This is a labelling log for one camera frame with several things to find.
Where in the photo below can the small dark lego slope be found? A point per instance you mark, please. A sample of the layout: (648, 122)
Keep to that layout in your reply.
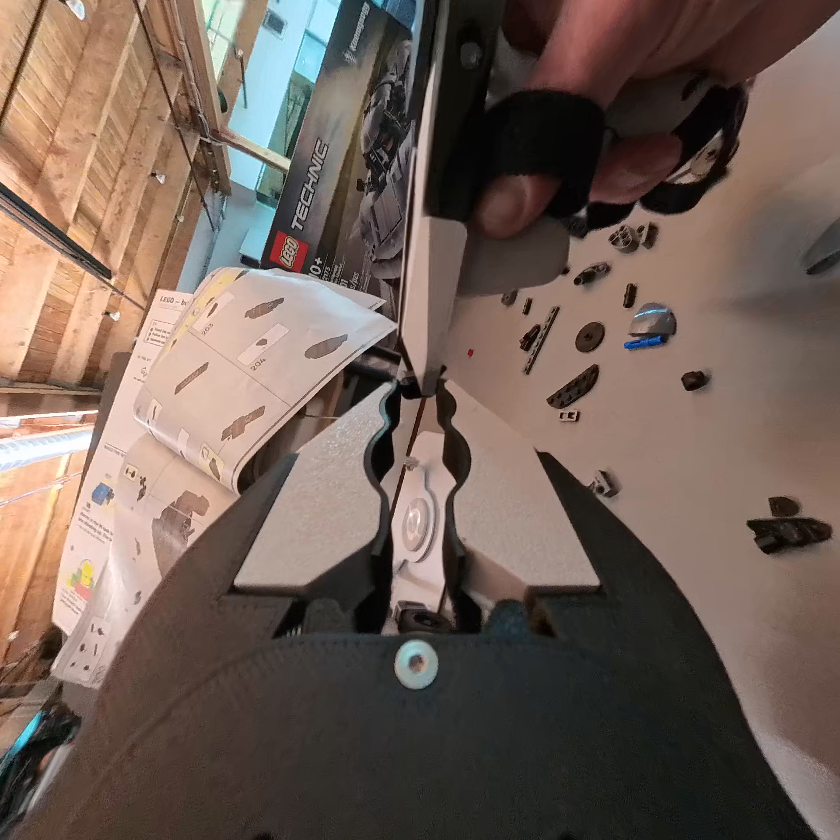
(783, 505)

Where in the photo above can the grey curved lego pin piece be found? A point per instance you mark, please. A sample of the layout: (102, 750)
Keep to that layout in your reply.
(592, 274)

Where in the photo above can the small grey lego connector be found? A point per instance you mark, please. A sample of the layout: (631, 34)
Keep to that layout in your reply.
(648, 235)

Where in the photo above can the white book stand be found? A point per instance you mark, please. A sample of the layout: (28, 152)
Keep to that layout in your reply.
(413, 518)

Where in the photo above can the long blue lego pin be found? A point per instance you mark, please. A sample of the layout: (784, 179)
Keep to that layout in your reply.
(642, 342)

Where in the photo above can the dark half-round lego plate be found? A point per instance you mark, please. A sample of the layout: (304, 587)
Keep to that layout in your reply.
(573, 387)

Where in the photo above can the grey curved lego wedge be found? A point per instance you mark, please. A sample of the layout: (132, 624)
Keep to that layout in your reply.
(823, 253)

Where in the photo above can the long grey lego plate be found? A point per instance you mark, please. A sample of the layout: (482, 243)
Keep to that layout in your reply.
(541, 338)

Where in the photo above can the black clawed lego piece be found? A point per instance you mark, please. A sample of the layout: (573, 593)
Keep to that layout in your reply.
(577, 226)

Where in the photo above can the person's right hand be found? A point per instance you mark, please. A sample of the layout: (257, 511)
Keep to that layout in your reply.
(623, 39)

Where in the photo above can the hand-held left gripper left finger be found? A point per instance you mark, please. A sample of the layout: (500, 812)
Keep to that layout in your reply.
(308, 525)

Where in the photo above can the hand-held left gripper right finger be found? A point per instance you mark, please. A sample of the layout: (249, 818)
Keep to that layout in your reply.
(525, 525)

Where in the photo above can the black and brown lego connector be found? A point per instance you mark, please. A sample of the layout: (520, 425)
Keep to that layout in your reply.
(529, 338)

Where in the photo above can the curved grey-blue lego slope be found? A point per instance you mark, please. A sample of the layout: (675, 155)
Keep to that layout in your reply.
(652, 321)

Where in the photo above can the black lego connector cluster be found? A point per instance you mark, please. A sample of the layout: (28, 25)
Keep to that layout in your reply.
(787, 533)

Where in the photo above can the grey lego piece with hole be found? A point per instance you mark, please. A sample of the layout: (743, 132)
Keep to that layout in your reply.
(604, 484)

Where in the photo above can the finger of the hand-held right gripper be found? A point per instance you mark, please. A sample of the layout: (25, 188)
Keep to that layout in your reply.
(430, 295)

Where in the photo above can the round dark lego dish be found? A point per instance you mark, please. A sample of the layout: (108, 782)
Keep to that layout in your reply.
(589, 337)

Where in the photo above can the dark printed lego box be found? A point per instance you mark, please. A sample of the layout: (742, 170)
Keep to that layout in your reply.
(315, 197)

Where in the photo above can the lego instruction booklet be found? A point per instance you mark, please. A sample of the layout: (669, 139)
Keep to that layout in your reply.
(262, 341)

